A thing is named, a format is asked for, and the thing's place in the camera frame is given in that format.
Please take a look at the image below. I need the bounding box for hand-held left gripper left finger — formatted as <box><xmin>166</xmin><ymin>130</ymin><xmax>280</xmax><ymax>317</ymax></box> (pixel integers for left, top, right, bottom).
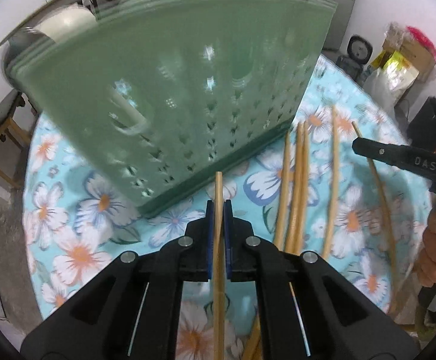
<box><xmin>20</xmin><ymin>200</ymin><xmax>216</xmax><ymax>360</ymax></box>

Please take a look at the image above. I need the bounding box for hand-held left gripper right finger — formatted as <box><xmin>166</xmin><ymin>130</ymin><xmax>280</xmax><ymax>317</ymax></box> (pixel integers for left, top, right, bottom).
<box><xmin>223</xmin><ymin>200</ymin><xmax>420</xmax><ymax>360</ymax></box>

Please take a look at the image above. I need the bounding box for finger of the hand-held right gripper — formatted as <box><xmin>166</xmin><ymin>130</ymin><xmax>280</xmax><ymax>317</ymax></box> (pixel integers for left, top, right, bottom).
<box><xmin>352</xmin><ymin>136</ymin><xmax>436</xmax><ymax>196</ymax></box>

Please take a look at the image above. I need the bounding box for wooden chopstick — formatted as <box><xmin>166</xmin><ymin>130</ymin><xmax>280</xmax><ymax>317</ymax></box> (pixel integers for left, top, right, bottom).
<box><xmin>352</xmin><ymin>121</ymin><xmax>399</xmax><ymax>298</ymax></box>
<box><xmin>212</xmin><ymin>172</ymin><xmax>227</xmax><ymax>360</ymax></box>
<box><xmin>322</xmin><ymin>106</ymin><xmax>341</xmax><ymax>259</ymax></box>
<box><xmin>248</xmin><ymin>122</ymin><xmax>305</xmax><ymax>360</ymax></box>
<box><xmin>295</xmin><ymin>120</ymin><xmax>311</xmax><ymax>253</ymax></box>
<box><xmin>242</xmin><ymin>131</ymin><xmax>292</xmax><ymax>360</ymax></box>

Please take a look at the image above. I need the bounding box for green plastic utensil holder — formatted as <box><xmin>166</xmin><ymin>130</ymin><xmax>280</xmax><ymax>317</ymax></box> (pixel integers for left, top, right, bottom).
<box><xmin>0</xmin><ymin>0</ymin><xmax>339</xmax><ymax>219</ymax></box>

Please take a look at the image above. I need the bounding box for yellow white plastic bag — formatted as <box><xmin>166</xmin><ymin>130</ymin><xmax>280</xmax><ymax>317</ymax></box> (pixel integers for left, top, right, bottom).
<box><xmin>364</xmin><ymin>50</ymin><xmax>419</xmax><ymax>111</ymax></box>

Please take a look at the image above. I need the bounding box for brown cardboard box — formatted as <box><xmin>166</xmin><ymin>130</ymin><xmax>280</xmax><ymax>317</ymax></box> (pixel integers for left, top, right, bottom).
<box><xmin>382</xmin><ymin>22</ymin><xmax>436</xmax><ymax>84</ymax></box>

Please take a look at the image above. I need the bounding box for black rice cooker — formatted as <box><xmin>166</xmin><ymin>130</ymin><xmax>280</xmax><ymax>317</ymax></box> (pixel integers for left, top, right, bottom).
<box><xmin>336</xmin><ymin>34</ymin><xmax>375</xmax><ymax>80</ymax></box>

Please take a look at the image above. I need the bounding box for floral turquoise blanket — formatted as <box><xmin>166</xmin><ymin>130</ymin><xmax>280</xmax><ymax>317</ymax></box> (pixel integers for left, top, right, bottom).
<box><xmin>22</xmin><ymin>54</ymin><xmax>434</xmax><ymax>360</ymax></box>

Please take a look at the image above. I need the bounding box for pink mesh bag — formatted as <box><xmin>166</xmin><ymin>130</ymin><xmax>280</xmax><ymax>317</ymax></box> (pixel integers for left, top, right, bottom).
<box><xmin>405</xmin><ymin>25</ymin><xmax>436</xmax><ymax>64</ymax></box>

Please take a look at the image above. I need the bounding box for grey refrigerator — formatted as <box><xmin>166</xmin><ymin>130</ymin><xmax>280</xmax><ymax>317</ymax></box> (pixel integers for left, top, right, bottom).
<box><xmin>308</xmin><ymin>0</ymin><xmax>361</xmax><ymax>52</ymax></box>

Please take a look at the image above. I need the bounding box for wooden chair with dark seat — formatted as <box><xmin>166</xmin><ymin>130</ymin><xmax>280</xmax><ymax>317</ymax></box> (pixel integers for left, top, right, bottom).
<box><xmin>0</xmin><ymin>77</ymin><xmax>36</xmax><ymax>190</ymax></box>

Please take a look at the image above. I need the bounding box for grey long table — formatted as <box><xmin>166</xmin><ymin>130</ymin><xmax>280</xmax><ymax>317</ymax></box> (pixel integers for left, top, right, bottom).
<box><xmin>0</xmin><ymin>0</ymin><xmax>108</xmax><ymax>49</ymax></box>

